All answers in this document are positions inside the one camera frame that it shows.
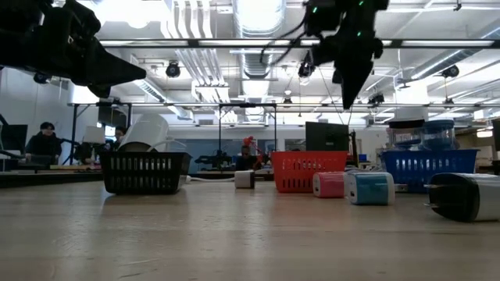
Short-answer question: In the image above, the thin white lamp cable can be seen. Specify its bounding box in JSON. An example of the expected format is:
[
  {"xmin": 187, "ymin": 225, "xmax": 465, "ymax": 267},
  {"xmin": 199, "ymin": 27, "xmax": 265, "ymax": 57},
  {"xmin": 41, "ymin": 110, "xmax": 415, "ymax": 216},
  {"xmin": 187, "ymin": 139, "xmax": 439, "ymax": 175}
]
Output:
[{"xmin": 148, "ymin": 138, "xmax": 188, "ymax": 153}]

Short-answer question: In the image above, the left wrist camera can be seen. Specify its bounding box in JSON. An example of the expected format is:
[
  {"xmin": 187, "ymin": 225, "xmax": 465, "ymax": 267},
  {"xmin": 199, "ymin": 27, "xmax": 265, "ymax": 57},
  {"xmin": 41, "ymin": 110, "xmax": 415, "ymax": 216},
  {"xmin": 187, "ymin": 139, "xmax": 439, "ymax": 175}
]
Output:
[{"xmin": 64, "ymin": 0, "xmax": 102, "ymax": 39}]

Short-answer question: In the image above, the small red machine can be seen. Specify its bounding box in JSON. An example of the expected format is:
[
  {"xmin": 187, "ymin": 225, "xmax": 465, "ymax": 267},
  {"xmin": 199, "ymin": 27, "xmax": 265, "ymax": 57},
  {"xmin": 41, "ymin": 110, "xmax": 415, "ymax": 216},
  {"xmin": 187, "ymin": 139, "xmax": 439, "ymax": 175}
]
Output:
[{"xmin": 242, "ymin": 135, "xmax": 259, "ymax": 155}]

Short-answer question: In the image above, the black plastic basket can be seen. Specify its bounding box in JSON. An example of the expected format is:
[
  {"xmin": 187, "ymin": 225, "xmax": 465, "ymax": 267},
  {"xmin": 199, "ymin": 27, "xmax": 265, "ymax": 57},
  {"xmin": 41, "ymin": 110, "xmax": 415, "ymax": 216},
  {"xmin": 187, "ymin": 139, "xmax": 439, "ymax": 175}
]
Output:
[{"xmin": 99, "ymin": 151, "xmax": 192, "ymax": 195}]

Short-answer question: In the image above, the black computer monitor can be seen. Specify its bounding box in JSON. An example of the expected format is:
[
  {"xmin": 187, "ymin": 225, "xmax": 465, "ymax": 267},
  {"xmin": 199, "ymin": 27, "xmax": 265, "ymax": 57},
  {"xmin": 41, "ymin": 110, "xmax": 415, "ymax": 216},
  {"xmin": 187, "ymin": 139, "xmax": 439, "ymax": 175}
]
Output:
[
  {"xmin": 0, "ymin": 124, "xmax": 29, "ymax": 152},
  {"xmin": 305, "ymin": 121, "xmax": 350, "ymax": 152}
]

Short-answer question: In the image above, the thick white power cable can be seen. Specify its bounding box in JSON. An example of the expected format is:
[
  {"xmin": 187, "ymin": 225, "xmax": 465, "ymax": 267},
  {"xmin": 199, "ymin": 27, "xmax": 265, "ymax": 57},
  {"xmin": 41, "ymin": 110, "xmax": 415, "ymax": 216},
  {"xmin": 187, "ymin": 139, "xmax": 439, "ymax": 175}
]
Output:
[{"xmin": 190, "ymin": 176, "xmax": 236, "ymax": 183}]

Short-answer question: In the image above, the pink and white wall charger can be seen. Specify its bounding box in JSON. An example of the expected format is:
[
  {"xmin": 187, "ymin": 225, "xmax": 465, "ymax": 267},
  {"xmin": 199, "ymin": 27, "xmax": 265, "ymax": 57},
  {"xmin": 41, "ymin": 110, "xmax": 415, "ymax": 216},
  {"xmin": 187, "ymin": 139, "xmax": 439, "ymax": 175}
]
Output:
[{"xmin": 312, "ymin": 171, "xmax": 347, "ymax": 199}]

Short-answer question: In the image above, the blue plastic basket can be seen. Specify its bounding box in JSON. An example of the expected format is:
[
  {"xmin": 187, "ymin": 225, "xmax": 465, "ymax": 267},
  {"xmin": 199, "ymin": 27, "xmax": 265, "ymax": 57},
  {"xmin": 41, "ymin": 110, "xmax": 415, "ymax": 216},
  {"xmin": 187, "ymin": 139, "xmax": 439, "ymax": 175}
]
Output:
[{"xmin": 380, "ymin": 149, "xmax": 480, "ymax": 194}]

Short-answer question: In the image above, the white USB wall charger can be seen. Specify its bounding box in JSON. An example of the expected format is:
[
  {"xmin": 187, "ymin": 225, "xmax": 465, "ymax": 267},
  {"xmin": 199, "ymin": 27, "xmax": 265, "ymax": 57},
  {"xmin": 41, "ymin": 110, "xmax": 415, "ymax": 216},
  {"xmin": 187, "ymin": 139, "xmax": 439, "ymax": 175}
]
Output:
[{"xmin": 234, "ymin": 169, "xmax": 256, "ymax": 190}]

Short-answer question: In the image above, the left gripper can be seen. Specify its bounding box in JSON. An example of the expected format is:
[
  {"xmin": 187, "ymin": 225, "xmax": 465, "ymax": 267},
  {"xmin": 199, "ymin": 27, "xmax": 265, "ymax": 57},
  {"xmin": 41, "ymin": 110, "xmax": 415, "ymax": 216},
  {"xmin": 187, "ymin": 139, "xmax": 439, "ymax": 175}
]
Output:
[{"xmin": 38, "ymin": 7, "xmax": 148, "ymax": 99}]

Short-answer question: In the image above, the red plastic basket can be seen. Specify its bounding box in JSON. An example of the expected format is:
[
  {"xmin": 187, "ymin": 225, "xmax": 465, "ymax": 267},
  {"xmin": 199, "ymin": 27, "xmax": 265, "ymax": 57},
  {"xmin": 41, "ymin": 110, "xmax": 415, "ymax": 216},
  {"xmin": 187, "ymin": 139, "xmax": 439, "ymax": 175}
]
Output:
[{"xmin": 271, "ymin": 151, "xmax": 348, "ymax": 194}]

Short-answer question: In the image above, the person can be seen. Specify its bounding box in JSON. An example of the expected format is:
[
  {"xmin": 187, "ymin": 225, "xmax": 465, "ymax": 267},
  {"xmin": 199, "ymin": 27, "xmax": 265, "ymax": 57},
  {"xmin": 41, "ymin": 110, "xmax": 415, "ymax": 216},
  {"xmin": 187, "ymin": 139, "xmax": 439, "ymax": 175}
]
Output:
[
  {"xmin": 112, "ymin": 125, "xmax": 128, "ymax": 152},
  {"xmin": 25, "ymin": 121, "xmax": 63, "ymax": 165}
]

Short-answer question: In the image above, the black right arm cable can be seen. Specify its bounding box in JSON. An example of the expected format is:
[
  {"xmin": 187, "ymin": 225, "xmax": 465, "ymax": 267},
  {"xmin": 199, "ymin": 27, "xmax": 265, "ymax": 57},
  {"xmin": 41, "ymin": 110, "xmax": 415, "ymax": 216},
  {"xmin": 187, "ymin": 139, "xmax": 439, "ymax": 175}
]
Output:
[{"xmin": 259, "ymin": 17, "xmax": 313, "ymax": 66}]

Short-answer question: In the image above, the silver ventilation duct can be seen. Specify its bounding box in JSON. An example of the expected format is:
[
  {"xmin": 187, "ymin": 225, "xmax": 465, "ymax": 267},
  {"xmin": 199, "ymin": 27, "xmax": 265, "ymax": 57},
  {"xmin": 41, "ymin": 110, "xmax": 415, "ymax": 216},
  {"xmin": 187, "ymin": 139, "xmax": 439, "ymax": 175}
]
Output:
[{"xmin": 233, "ymin": 0, "xmax": 287, "ymax": 79}]

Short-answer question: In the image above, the dark hanging screen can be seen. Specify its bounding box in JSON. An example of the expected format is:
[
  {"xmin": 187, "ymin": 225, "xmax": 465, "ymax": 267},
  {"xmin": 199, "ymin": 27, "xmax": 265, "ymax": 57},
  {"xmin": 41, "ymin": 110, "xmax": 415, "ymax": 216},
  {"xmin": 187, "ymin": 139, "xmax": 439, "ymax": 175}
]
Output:
[{"xmin": 97, "ymin": 106, "xmax": 128, "ymax": 128}]

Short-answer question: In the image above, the white black-faced wall charger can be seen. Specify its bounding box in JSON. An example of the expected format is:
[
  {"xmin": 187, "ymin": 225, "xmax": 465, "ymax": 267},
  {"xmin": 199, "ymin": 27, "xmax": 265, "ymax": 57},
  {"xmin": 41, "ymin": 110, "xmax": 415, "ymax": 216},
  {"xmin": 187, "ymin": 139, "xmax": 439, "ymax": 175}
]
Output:
[{"xmin": 423, "ymin": 173, "xmax": 500, "ymax": 223}]

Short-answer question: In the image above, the white rectangular object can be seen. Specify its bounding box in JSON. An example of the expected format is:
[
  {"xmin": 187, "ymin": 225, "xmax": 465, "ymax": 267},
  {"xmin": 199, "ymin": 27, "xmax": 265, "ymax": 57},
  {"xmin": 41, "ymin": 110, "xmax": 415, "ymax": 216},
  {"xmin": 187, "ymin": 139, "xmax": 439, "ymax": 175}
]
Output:
[{"xmin": 82, "ymin": 125, "xmax": 106, "ymax": 144}]

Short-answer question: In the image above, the white cylindrical column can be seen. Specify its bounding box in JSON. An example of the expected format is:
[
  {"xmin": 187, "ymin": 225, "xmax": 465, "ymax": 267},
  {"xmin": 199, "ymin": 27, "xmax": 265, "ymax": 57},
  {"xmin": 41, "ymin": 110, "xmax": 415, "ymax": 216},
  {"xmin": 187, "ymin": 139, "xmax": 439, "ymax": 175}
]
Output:
[{"xmin": 394, "ymin": 107, "xmax": 430, "ymax": 121}]

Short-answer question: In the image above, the black-capped blue hourglass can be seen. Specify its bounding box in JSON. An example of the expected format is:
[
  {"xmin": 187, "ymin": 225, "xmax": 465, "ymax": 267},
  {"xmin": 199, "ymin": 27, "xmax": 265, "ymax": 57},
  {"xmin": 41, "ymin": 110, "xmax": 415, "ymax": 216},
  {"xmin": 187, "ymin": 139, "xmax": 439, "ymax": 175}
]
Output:
[{"xmin": 387, "ymin": 119, "xmax": 426, "ymax": 151}]

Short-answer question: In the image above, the coiled white cable bundle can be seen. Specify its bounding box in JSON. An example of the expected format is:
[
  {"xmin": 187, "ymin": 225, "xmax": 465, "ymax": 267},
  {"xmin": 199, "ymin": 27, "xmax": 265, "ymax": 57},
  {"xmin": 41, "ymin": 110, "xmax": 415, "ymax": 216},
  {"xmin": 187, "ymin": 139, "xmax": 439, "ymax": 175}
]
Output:
[{"xmin": 346, "ymin": 164, "xmax": 386, "ymax": 173}]

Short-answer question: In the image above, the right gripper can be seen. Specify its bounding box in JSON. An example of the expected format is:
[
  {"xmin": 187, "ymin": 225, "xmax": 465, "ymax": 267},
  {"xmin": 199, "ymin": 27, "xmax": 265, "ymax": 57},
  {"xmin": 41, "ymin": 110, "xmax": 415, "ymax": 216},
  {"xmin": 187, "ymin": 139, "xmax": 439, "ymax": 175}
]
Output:
[{"xmin": 312, "ymin": 36, "xmax": 385, "ymax": 111}]

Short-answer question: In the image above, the teal striped wall charger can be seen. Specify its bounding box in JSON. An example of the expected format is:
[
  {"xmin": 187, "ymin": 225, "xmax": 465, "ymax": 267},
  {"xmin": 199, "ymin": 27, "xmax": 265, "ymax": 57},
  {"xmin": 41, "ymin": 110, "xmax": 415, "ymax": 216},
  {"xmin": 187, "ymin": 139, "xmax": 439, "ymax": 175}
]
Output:
[{"xmin": 345, "ymin": 171, "xmax": 395, "ymax": 206}]

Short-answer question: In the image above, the blue five-minute hourglass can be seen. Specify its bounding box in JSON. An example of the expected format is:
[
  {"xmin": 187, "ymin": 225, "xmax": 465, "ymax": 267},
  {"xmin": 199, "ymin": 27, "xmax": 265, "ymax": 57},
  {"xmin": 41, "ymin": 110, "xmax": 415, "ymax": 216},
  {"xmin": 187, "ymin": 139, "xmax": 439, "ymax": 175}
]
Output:
[{"xmin": 421, "ymin": 119, "xmax": 456, "ymax": 151}]

